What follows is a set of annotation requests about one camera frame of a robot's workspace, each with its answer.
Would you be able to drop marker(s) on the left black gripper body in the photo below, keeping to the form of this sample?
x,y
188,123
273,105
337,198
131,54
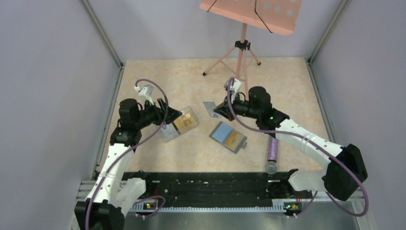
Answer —
x,y
150,115

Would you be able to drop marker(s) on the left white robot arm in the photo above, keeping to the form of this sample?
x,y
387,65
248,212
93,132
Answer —
x,y
106,205

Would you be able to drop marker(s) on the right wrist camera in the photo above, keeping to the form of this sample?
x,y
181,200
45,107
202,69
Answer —
x,y
232,86

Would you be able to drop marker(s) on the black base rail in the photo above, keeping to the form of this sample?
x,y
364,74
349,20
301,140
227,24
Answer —
x,y
227,190

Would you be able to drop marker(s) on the purple glitter microphone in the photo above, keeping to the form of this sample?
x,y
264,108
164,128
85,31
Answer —
x,y
272,155

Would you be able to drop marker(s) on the silver VIP card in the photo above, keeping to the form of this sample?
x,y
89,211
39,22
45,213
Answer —
x,y
210,106

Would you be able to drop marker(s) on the clear plastic card box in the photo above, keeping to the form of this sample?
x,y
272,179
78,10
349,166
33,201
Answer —
x,y
183,124

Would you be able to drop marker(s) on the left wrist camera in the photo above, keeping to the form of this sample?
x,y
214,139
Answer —
x,y
145,93

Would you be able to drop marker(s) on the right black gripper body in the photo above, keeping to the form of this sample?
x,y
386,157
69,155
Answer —
x,y
242,108

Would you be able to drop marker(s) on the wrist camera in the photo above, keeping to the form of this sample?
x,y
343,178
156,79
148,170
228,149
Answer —
x,y
145,93
232,86

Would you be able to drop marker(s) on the pink music stand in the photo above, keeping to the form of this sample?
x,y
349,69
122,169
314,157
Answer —
x,y
268,30

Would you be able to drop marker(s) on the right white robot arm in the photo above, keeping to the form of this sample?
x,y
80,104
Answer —
x,y
342,168

